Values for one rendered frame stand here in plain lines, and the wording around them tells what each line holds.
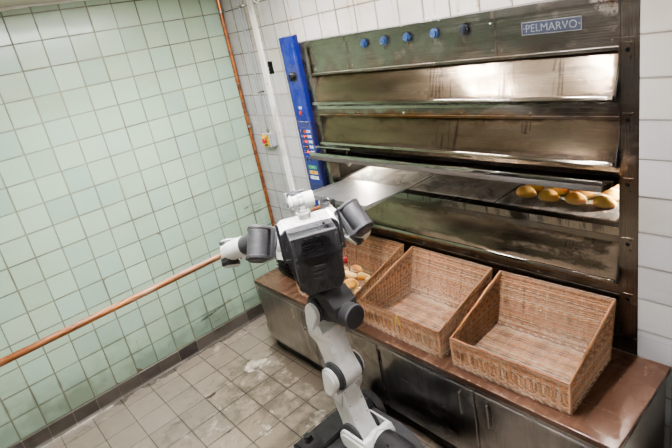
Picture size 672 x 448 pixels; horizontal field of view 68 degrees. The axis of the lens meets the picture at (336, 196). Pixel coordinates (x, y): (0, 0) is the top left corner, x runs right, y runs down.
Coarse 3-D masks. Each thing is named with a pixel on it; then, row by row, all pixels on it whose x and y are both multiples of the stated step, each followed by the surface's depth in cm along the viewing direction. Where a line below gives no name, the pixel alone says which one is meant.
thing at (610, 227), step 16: (400, 192) 294; (416, 192) 289; (464, 208) 263; (480, 208) 255; (496, 208) 247; (512, 208) 243; (528, 208) 240; (560, 224) 225; (576, 224) 219; (592, 224) 214; (608, 224) 210
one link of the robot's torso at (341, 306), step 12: (300, 288) 230; (336, 288) 221; (348, 288) 223; (324, 300) 218; (336, 300) 218; (348, 300) 220; (336, 312) 215; (348, 312) 213; (360, 312) 218; (348, 324) 214; (360, 324) 219
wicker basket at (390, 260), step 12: (372, 240) 324; (384, 240) 316; (348, 252) 343; (360, 252) 334; (372, 252) 325; (384, 252) 317; (396, 252) 301; (360, 264) 334; (372, 264) 326; (384, 264) 295; (372, 276) 289; (360, 288) 284
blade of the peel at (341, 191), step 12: (348, 180) 334; (324, 192) 320; (336, 192) 315; (348, 192) 311; (360, 192) 307; (372, 192) 302; (384, 192) 298; (396, 192) 294; (360, 204) 287; (372, 204) 280
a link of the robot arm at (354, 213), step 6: (354, 204) 221; (348, 210) 220; (354, 210) 219; (360, 210) 220; (348, 216) 220; (354, 216) 218; (360, 216) 218; (366, 216) 219; (348, 222) 221; (354, 222) 218; (360, 222) 216; (354, 228) 218
